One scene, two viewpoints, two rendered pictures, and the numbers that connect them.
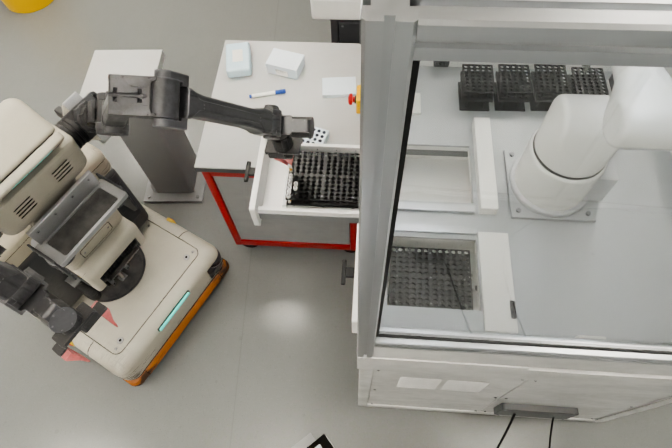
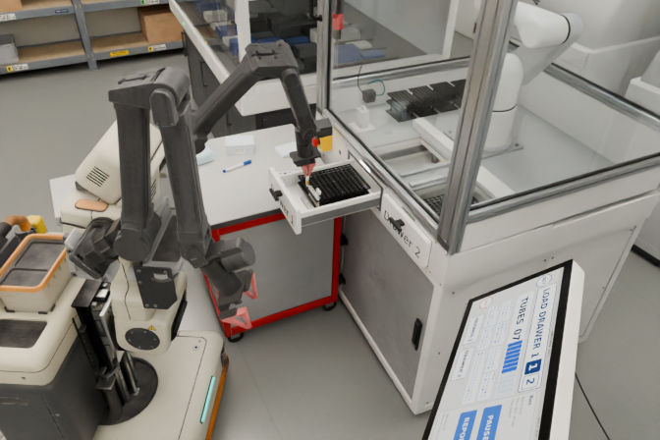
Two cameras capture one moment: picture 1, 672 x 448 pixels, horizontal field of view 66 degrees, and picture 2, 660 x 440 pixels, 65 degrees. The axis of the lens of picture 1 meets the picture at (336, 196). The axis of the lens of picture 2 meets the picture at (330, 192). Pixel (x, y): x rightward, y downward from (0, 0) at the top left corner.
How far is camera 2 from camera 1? 107 cm
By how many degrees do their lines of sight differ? 32
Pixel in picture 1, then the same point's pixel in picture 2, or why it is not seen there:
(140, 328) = (182, 425)
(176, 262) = (188, 356)
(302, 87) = (261, 156)
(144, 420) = not seen: outside the picture
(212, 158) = (220, 215)
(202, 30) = not seen: hidden behind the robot
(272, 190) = not seen: hidden behind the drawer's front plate
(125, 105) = (267, 61)
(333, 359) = (367, 397)
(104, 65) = (67, 187)
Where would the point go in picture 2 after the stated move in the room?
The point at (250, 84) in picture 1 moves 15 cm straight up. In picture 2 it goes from (217, 165) to (213, 136)
